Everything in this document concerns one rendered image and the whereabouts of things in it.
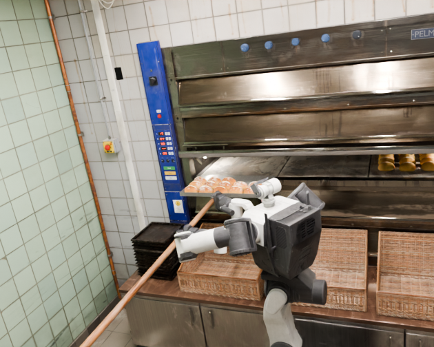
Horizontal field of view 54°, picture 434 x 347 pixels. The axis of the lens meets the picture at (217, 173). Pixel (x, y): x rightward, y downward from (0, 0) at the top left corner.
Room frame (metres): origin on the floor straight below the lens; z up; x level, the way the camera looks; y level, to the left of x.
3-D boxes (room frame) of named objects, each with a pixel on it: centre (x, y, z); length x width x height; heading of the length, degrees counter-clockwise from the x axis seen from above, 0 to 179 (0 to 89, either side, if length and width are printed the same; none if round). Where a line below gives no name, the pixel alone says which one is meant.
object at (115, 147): (3.10, 0.75, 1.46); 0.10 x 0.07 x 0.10; 66
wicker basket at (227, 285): (2.52, 0.00, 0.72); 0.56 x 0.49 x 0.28; 66
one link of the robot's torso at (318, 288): (1.72, -0.29, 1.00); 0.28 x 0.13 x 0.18; 65
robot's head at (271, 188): (1.77, -0.22, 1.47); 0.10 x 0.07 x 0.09; 127
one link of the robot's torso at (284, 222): (1.72, -0.25, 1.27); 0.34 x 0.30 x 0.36; 127
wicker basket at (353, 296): (2.28, -0.55, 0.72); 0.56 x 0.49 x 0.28; 68
